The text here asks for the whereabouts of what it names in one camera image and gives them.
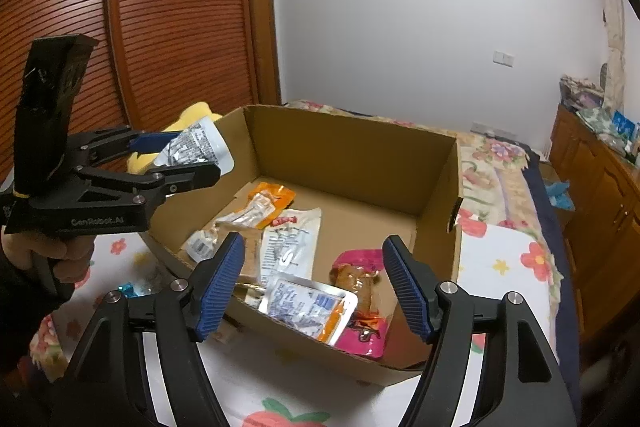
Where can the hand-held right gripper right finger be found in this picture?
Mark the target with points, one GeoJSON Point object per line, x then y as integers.
{"type": "Point", "coordinates": [407, 289]}

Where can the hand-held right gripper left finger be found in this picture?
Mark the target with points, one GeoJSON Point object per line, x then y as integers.
{"type": "Point", "coordinates": [220, 287]}

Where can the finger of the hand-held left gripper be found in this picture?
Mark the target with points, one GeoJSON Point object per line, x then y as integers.
{"type": "Point", "coordinates": [200, 177]}
{"type": "Point", "coordinates": [150, 141]}

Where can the crinkled silver snack packet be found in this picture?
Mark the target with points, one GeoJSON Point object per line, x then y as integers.
{"type": "Point", "coordinates": [195, 144]}

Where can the brown cake packet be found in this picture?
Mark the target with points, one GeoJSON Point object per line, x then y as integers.
{"type": "Point", "coordinates": [250, 257]}

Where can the clear snack packet with barcode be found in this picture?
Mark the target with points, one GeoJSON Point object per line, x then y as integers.
{"type": "Point", "coordinates": [200, 244]}

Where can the pink snack packet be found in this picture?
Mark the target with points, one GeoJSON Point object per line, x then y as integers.
{"type": "Point", "coordinates": [360, 287]}

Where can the orange snack packet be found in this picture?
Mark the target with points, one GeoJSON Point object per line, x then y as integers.
{"type": "Point", "coordinates": [270, 202]}

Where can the white red-label snack packet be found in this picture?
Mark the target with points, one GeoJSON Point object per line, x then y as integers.
{"type": "Point", "coordinates": [290, 242]}

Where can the silver blue-print snack packet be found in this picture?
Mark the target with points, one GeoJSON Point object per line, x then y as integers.
{"type": "Point", "coordinates": [305, 307]}

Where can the brown cardboard box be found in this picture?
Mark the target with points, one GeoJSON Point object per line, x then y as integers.
{"type": "Point", "coordinates": [350, 167]}

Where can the person's left forearm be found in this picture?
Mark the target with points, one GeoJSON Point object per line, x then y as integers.
{"type": "Point", "coordinates": [25, 317]}

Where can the person's left hand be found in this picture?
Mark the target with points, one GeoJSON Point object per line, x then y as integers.
{"type": "Point", "coordinates": [70, 257]}

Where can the yellow plush toy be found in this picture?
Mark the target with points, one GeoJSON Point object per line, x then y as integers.
{"type": "Point", "coordinates": [195, 114]}

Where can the blue foil candy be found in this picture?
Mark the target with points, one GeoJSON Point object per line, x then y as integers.
{"type": "Point", "coordinates": [127, 290]}

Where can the floral strawberry tablecloth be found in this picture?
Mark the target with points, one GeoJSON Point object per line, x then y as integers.
{"type": "Point", "coordinates": [500, 267]}

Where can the wooden slatted wardrobe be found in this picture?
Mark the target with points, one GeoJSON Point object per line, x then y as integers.
{"type": "Point", "coordinates": [175, 17]}

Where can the teal cloth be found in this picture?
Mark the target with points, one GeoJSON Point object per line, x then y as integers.
{"type": "Point", "coordinates": [557, 195]}

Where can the wooden sideboard cabinet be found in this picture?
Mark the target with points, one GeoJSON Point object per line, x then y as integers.
{"type": "Point", "coordinates": [600, 217]}

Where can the green floral cloth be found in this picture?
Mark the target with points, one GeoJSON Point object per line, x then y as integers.
{"type": "Point", "coordinates": [597, 117]}

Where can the pile of folded cloth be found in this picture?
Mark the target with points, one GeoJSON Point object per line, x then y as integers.
{"type": "Point", "coordinates": [580, 89]}

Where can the blue box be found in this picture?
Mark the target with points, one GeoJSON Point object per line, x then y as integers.
{"type": "Point", "coordinates": [623, 125]}

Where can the cream patterned curtain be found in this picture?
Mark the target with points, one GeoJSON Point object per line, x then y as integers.
{"type": "Point", "coordinates": [615, 42]}

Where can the white wall switch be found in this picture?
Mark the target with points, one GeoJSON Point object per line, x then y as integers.
{"type": "Point", "coordinates": [503, 58]}

